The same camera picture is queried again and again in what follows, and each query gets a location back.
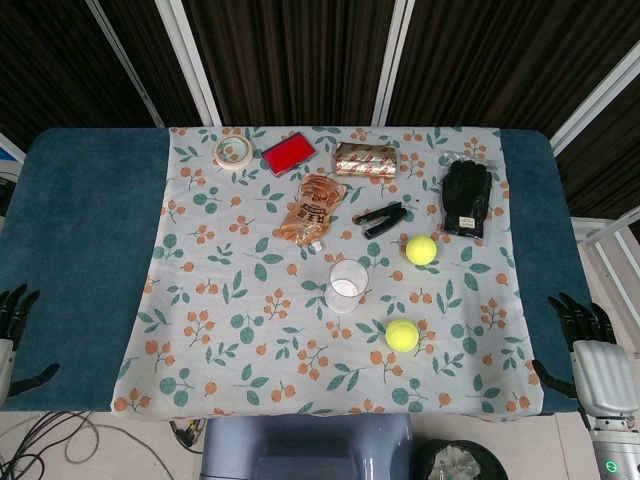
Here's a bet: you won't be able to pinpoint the white partition frame post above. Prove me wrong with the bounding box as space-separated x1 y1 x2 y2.
153 0 223 127
548 47 640 154
83 0 165 127
371 0 417 127

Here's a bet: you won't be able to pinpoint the black gloves in plastic bag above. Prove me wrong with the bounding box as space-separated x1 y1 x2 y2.
437 153 501 240

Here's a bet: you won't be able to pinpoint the gold foil package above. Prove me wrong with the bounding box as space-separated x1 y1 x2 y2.
332 141 402 180

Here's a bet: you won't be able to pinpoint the white metal rack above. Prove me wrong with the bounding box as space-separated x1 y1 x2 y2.
571 207 640 361

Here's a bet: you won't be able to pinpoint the red stamp pad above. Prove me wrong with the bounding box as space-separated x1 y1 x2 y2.
259 131 319 177

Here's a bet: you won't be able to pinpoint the clear plastic ball tube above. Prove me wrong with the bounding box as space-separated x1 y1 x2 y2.
324 258 370 315

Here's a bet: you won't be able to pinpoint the black trash bin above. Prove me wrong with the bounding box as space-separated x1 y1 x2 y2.
415 438 509 480

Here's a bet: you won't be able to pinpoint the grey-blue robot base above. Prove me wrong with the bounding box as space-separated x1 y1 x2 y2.
199 413 415 480

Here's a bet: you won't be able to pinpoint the yellow tennis ball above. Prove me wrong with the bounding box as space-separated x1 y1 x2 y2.
404 234 439 265
384 318 420 353

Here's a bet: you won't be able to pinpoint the floral print tablecloth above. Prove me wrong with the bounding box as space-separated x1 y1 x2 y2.
112 125 544 417

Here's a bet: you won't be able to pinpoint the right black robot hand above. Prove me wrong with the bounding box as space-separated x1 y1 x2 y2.
531 292 640 419

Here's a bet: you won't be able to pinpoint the floor cables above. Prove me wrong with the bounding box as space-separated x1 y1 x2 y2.
0 409 124 480

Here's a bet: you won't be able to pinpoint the beige masking tape roll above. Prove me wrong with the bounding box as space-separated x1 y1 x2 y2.
213 134 254 172

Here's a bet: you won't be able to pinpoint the coloured cable bundle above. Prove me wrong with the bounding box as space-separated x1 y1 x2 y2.
168 418 207 455

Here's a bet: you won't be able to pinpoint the teal table cover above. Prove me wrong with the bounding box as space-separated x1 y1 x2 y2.
0 127 594 414

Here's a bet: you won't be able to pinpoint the orange snack pouch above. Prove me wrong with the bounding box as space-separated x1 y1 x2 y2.
272 173 349 250

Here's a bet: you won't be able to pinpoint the black clip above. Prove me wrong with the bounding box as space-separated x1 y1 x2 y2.
353 201 409 240

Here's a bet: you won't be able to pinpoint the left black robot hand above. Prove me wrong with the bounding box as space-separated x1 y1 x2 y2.
0 283 61 401

